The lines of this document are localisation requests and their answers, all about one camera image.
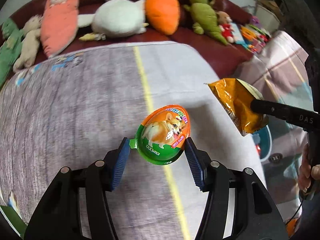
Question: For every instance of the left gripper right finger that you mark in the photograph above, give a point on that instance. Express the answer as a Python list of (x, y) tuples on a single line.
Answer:
[(255, 214)]

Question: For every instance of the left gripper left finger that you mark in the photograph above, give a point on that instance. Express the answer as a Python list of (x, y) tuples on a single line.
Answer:
[(57, 215)]

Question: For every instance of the orange yellow snack bag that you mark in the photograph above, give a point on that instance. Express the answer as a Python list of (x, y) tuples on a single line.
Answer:
[(236, 96)]

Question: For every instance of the corgi surprise egg package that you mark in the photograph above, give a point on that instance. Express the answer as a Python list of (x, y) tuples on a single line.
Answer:
[(160, 137)]

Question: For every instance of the light blue trash bin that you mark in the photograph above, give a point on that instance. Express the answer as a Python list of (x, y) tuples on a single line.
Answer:
[(263, 142)]

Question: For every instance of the person right hand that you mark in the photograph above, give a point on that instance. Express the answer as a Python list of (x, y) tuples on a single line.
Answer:
[(306, 172)]

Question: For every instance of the green box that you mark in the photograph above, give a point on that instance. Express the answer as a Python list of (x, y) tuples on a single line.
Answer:
[(12, 226)]

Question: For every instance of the plaid pink teal blanket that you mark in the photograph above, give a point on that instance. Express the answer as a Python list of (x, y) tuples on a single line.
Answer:
[(278, 72)]

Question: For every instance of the colourful toy pile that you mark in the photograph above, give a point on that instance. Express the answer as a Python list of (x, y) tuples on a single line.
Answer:
[(251, 36)]

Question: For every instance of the pink grey tablecloth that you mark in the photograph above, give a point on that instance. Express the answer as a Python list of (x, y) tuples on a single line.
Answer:
[(73, 115)]

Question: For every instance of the red dressed small doll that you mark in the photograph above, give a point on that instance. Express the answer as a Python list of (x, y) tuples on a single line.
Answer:
[(224, 21)]

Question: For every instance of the green frog plush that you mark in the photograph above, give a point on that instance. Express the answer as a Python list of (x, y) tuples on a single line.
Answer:
[(205, 20)]

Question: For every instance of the beige bear plush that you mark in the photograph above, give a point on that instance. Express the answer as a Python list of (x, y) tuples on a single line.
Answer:
[(30, 44)]

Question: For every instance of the orange carrot bunny plush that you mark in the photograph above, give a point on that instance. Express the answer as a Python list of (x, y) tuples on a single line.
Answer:
[(163, 15)]

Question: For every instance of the green dinosaur plush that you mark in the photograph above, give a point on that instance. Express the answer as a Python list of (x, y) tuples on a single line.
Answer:
[(11, 48)]

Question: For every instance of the pink carrot doll plush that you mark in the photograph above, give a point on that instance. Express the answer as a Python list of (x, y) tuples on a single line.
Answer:
[(59, 25)]

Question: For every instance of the white duck plush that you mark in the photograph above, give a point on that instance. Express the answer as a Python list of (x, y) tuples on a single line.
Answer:
[(113, 19)]

